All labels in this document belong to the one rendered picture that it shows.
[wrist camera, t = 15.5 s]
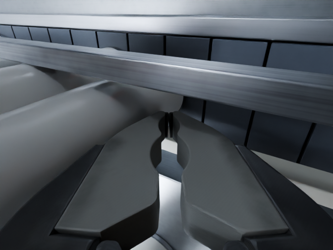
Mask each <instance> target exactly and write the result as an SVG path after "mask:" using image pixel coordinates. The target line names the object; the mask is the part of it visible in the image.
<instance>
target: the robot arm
mask: <svg viewBox="0 0 333 250"><path fill-rule="evenodd" d="M168 126H169V133H170V138H173V140H174V141H175V142H176V143H177V162H178V163H179V164H180V165H181V166H182V167H183V169H184V170H183V172H182V175H181V194H180V210H181V219H182V227H183V230H184V232H185V233H186V234H187V235H188V236H189V237H191V238H193V239H194V240H196V241H198V242H200V243H201V244H203V245H205V246H206V247H208V248H209V249H211V250H333V218H332V217H331V216H329V215H328V214H327V213H326V212H325V211H324V210H323V209H322V208H321V207H320V206H319V205H318V204H317V203H316V202H315V201H314V200H313V199H312V198H311V197H310V196H308V195H307V194H306V193H305V192H304V191H302V190H301V189H300V188H299V187H297V186H296V185H295V184H294V183H292V182H291V181H290V180H288V179H287V178H286V177H285V176H283V175H282V174H281V173H279V172H278V171H277V170H276V169H274V168H273V167H272V166H270V165H269V164H268V163H267V162H265V161H264V160H263V159H261V158H260V157H259V156H258V155H256V154H255V153H254V152H252V151H251V150H250V149H248V148H247V147H246V146H245V145H235V144H234V143H233V142H232V141H231V140H230V139H228V138H227V137H226V136H224V135H223V134H222V133H220V132H219V131H217V130H216V129H214V128H212V127H210V126H208V125H207V124H204V123H202V122H200V121H198V120H196V119H194V118H192V117H190V116H188V115H186V114H184V113H182V112H180V111H174V112H170V113H168V112H164V111H158V112H156V113H154V114H152V115H150V116H148V117H146V118H144V119H142V120H140V121H138V122H136V123H134V124H132V125H130V126H128V127H127V128H125V129H123V130H122V131H120V132H119V133H117V134H116V135H115V136H113V137H112V138H111V139H110V140H109V141H107V142H106V143H105V144H104V145H95V146H94V147H92V148H91V149H90V150H89V151H88V152H86V153H85V154H84V155H83V156H81V157H80V158H79V159H78V160H76V161H75V162H74V163H73V164H71V165H70V166H69V167H68V168H66V169H65V170H64V171H63V172H61V173H60V174H59V175H58V176H56V177H55V178H54V179H53V180H52V181H50V182H49V183H48V184H47V185H45V186H44V187H43V188H42V189H40V190H39V191H38V192H37V193H36V194H35V195H34V196H32V197H31V198H30V199H29V200H28V201H27V202H26V203H25V204H24V205H23V206H22V207H21V208H20V209H19V210H18V211H17V212H16V213H15V214H14V215H13V216H12V217H11V218H10V220H9V221H8V222H7V223H6V224H5V225H4V226H3V228H2V229H1V230H0V250H131V249H132V248H134V247H135V246H137V245H139V244H140V243H142V242H144V241H145V240H147V239H148V238H150V237H152V236H153V235H154V234H155V233H156V231H157V230H158V226H159V213H160V181H159V172H158V171H157V170H156V167H157V166H158V164H159V163H160V162H161V161H162V141H163V140H164V139H165V138H167V136H168Z"/></svg>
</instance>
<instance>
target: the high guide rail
mask: <svg viewBox="0 0 333 250"><path fill-rule="evenodd" d="M0 58H1V59H6V60H10V61H15V62H20V63H27V64H31V65H36V66H41V67H46V68H51V69H56V70H61V71H66V72H70V73H75V74H80V75H84V76H89V77H94V78H99V79H104V80H109V81H114V82H119V83H123V84H128V85H133V86H138V87H143V88H148V89H153V90H158V91H162V92H167V93H172V94H177V95H181V96H186V97H191V98H196V99H201V100H206V101H211V102H215V103H220V104H225V105H230V106H235V107H240V108H245V109H250V110H254V111H259V112H264V113H269V114H273V115H278V116H283V117H288V118H293V119H298V120H303V121H308V122H312V123H317V124H322V125H328V126H333V75H330V74H321V73H312V72H304V71H295V70H287V69H278V68H269V67H260V66H252V65H243V64H234V63H225V62H214V61H205V60H196V59H188V58H179V57H170V56H161V55H153V54H144V53H136V52H127V51H118V50H109V49H101V48H92V47H83V46H75V45H66V44H57V43H49V42H40V41H31V40H22V39H14V38H5V37H0Z"/></svg>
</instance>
